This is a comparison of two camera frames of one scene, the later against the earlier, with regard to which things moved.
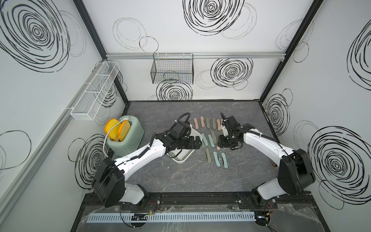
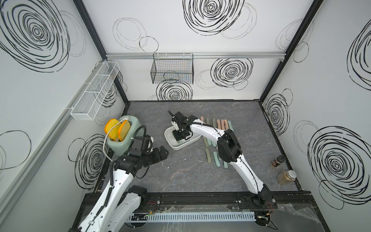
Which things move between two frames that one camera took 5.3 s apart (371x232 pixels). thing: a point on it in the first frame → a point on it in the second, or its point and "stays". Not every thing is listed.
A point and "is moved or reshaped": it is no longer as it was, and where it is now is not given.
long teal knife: [216, 159] stays
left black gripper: [190, 145] → [158, 157]
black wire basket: [172, 68] stays
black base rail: [227, 200] stays
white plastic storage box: [180, 156] is moved or reshaped
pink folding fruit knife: [219, 124] stays
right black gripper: [221, 142] → [177, 137]
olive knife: [208, 155] stays
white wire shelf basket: [92, 94] stays
